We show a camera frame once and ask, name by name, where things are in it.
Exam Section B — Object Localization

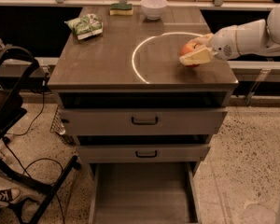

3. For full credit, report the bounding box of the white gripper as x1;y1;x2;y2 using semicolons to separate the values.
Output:
179;25;240;66

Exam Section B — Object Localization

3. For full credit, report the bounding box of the red apple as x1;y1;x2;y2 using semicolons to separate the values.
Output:
179;42;200;67

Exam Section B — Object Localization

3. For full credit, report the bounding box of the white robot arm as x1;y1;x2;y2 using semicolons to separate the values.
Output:
192;5;280;224

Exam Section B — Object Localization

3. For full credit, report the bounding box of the green jalapeno chip bag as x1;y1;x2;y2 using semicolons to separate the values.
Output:
65;13;103;40

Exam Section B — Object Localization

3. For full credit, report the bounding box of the white bowl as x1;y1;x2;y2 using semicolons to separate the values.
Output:
140;0;167;20

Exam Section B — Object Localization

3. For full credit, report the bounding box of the top grey drawer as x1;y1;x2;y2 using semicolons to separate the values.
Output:
60;108;227;136

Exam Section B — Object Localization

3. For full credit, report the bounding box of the grey drawer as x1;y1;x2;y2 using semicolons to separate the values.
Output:
60;108;227;136
77;144;210;163

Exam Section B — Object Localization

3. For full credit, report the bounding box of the green yellow sponge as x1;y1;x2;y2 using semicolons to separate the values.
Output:
109;3;133;16

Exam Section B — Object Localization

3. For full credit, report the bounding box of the grey drawer cabinet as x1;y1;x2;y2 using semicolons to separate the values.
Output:
47;5;240;224

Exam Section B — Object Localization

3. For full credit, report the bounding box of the middle grey drawer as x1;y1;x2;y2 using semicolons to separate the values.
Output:
77;144;210;163

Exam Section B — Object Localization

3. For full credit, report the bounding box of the open bottom drawer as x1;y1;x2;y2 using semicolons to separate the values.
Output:
88;162;202;224

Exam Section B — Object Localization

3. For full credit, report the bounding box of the black folding chair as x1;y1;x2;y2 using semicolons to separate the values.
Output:
0;44;82;224

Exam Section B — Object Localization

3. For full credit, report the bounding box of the black white sneaker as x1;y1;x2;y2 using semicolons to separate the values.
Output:
0;189;21;208

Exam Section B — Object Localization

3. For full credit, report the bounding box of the wire mesh basket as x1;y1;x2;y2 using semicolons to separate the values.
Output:
49;108;75;146

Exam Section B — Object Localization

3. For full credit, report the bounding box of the black floor cable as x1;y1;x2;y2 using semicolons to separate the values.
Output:
3;77;66;224

